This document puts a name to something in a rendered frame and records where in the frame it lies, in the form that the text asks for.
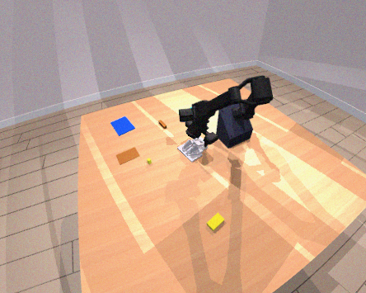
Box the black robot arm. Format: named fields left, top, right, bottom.
left=179, top=76, right=274, bottom=139

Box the yellow rectangular block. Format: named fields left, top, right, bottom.
left=206, top=213, right=224, bottom=231

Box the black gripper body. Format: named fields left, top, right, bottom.
left=185, top=120, right=218, bottom=145

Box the orange flat square plate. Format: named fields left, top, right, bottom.
left=116, top=147, right=140, bottom=165

